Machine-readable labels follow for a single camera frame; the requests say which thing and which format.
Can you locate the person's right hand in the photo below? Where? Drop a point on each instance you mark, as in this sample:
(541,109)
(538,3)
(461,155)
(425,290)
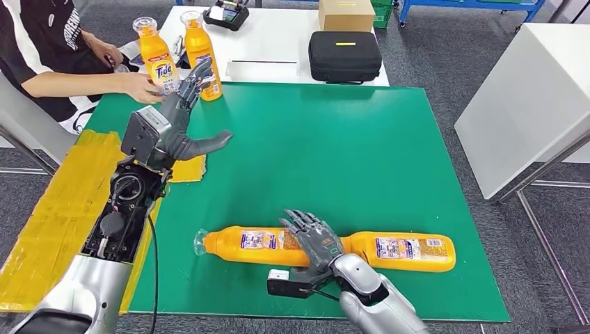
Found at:
(138,87)

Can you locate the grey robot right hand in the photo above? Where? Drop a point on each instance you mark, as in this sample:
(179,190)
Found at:
(320,244)

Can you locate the person's left hand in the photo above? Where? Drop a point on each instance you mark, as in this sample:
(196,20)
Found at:
(103,48)

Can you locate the orange detergent bottle clear cap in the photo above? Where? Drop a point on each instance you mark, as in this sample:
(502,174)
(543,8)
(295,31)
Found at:
(198,46)
(159,60)
(249,244)
(415,253)

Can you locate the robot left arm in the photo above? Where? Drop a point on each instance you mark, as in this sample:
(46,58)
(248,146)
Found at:
(115,221)

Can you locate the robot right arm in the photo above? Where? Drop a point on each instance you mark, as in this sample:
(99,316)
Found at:
(373,299)

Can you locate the person's right forearm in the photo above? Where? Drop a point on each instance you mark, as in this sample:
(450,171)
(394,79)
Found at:
(73,85)

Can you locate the tablet in blue folio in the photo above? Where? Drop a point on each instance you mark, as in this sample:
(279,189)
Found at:
(183,63)

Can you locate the person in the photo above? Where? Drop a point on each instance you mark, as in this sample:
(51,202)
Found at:
(32,46)

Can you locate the green table mat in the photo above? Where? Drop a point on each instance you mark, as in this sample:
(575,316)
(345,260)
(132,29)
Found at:
(322,152)

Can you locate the black handheld controller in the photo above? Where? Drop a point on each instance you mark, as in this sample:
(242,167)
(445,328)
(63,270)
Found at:
(226,14)

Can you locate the white desk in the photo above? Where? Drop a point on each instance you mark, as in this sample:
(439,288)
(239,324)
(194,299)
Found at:
(272,41)

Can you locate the yellow plastic sheet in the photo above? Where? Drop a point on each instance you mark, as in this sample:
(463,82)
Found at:
(46,239)

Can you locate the black carrying case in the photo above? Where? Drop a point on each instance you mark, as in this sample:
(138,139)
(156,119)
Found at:
(345,57)

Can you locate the brown cardboard box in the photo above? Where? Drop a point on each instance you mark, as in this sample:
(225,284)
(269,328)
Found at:
(346,16)

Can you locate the green plastic crate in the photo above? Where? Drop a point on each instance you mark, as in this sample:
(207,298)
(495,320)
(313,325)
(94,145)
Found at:
(382,14)

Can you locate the blue metal rack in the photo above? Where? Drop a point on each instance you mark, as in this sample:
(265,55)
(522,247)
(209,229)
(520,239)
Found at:
(470,3)

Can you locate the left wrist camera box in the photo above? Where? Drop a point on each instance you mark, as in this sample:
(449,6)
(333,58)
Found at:
(140,133)

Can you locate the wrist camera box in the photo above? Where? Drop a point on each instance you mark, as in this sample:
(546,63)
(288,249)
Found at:
(140,133)
(286,288)

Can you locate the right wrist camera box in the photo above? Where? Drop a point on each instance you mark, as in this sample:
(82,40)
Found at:
(286,288)

